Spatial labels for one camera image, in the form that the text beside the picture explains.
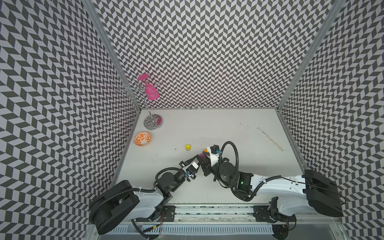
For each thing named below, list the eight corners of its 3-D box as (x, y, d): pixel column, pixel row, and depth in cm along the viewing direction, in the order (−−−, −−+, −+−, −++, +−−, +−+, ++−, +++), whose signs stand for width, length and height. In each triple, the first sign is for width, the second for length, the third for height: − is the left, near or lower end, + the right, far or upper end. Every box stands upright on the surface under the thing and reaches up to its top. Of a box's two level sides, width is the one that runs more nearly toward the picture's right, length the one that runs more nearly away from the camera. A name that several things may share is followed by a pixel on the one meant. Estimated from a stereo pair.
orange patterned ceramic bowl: (134, 146, 100) (132, 142, 96) (138, 135, 106) (136, 131, 102) (149, 146, 100) (147, 142, 96) (152, 135, 106) (150, 131, 102)
